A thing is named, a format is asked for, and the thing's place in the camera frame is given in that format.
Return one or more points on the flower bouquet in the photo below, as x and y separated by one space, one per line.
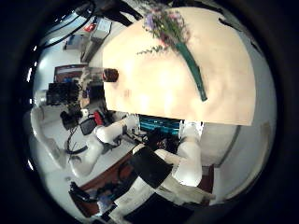
194 70

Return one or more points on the dark brown cylindrical vase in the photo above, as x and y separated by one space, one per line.
110 75

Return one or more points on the black and red office chair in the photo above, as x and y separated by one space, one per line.
88 126

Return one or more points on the red box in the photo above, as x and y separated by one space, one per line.
90 27

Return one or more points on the grey cabinet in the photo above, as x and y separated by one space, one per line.
101 29

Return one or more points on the brown wooden desk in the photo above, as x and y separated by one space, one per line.
106 177

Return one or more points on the teal lit equipment rack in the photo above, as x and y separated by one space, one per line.
159 124

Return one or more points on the dark board with red frame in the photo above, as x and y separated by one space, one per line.
70 73

